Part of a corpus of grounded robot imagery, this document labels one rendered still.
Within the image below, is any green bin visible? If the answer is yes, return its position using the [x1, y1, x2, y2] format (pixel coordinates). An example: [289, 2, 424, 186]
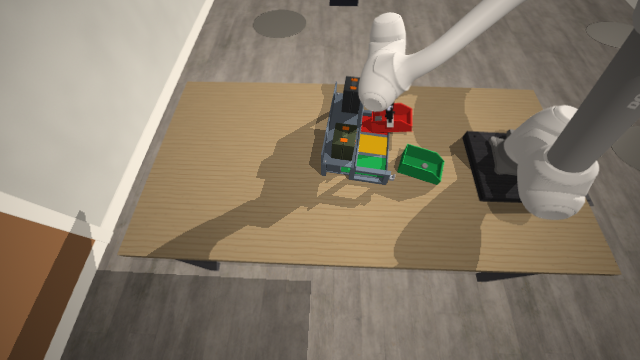
[397, 144, 445, 185]

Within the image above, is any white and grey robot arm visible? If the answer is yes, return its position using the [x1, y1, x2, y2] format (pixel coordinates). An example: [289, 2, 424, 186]
[358, 0, 640, 220]

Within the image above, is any red bin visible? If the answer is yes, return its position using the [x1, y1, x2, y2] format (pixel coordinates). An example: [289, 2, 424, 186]
[371, 103, 412, 133]

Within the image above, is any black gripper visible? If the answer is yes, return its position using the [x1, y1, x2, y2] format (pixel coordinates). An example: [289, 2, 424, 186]
[385, 102, 395, 128]

